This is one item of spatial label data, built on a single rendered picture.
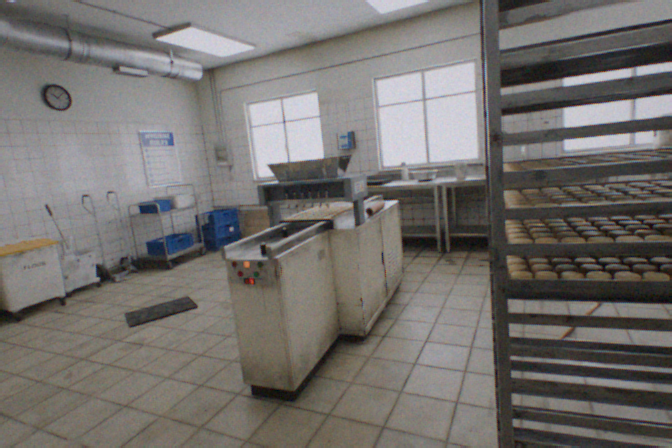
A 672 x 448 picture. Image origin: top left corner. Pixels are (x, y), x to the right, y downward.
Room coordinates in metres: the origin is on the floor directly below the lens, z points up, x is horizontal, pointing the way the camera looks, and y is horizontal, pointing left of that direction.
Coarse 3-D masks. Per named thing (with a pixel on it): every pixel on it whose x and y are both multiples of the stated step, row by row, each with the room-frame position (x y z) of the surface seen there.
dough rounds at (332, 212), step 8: (320, 208) 3.12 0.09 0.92; (328, 208) 3.09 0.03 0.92; (336, 208) 3.07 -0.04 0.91; (344, 208) 2.98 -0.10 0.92; (352, 208) 3.03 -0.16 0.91; (296, 216) 2.83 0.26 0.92; (304, 216) 2.76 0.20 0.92; (312, 216) 2.72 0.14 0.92; (320, 216) 2.68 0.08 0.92; (328, 216) 2.66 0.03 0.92; (336, 216) 2.72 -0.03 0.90
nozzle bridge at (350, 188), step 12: (312, 180) 2.63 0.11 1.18; (324, 180) 2.60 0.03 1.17; (336, 180) 2.56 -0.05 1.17; (348, 180) 2.53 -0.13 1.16; (360, 180) 2.70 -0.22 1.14; (264, 192) 2.80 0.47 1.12; (276, 192) 2.84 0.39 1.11; (288, 192) 2.81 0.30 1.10; (300, 192) 2.77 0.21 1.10; (312, 192) 2.73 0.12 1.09; (336, 192) 2.66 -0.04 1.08; (348, 192) 2.53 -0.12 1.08; (360, 192) 2.68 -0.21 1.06; (264, 204) 2.79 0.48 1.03; (276, 204) 2.79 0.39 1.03; (288, 204) 2.75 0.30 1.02; (360, 204) 2.66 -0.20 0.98; (276, 216) 2.93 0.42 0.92; (360, 216) 2.64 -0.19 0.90
